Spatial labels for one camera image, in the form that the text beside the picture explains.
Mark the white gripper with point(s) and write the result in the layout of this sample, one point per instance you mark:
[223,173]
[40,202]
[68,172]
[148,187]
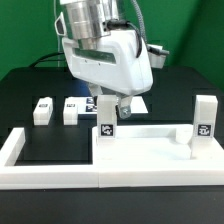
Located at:
[118,69]

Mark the white desk top tray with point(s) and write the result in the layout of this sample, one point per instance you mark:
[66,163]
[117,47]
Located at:
[145,145]

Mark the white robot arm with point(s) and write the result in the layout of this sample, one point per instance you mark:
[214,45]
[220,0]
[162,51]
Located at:
[86,21]

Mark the fiducial marker base sheet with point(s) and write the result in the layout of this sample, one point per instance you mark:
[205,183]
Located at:
[86,105]

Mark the white U-shaped obstacle fence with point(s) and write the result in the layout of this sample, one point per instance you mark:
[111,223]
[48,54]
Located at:
[100,176]

